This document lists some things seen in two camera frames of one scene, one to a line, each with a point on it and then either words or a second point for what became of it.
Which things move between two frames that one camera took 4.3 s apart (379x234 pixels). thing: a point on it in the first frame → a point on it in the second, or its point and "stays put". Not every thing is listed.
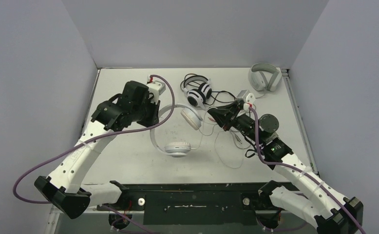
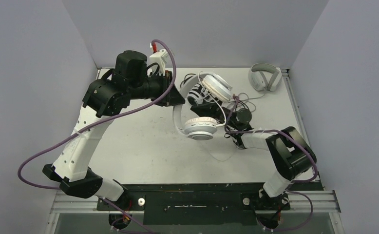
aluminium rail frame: [189, 149] stays put
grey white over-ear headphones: [264, 76] stays put
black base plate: [193, 204] stays put
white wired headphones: [192, 118] → [219, 88]
